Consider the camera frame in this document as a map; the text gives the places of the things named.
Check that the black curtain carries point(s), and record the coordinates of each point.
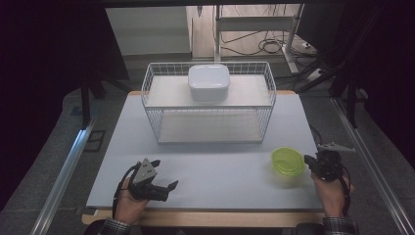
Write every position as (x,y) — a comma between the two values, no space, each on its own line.
(39,81)
(385,65)

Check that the person's left hand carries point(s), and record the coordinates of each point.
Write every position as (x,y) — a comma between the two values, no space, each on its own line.
(129,205)

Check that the wooden table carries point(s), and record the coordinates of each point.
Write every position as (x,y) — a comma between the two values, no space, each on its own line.
(195,218)

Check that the white desk frame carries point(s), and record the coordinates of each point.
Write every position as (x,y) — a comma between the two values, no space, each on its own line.
(254,24)

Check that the pale grey table mat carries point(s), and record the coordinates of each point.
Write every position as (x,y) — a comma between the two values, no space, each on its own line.
(212,176)

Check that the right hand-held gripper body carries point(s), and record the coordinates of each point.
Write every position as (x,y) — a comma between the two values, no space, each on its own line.
(328,163)

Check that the black metal stand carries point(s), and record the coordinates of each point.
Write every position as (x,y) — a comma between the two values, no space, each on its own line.
(351,104)
(86,104)

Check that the black floor frames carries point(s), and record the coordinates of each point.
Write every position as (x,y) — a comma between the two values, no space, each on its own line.
(94,140)

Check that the grey cabinet panel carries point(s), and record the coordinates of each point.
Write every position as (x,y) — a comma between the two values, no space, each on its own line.
(147,29)

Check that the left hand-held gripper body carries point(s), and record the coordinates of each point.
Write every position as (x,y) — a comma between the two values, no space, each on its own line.
(145,178)

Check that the white lidded box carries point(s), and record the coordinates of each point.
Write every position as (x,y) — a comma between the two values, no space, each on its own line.
(208,81)

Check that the white power strip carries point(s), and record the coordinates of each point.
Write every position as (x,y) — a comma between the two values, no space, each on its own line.
(314,75)

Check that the aluminium rail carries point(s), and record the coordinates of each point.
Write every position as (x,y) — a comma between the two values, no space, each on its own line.
(62,179)
(372,163)

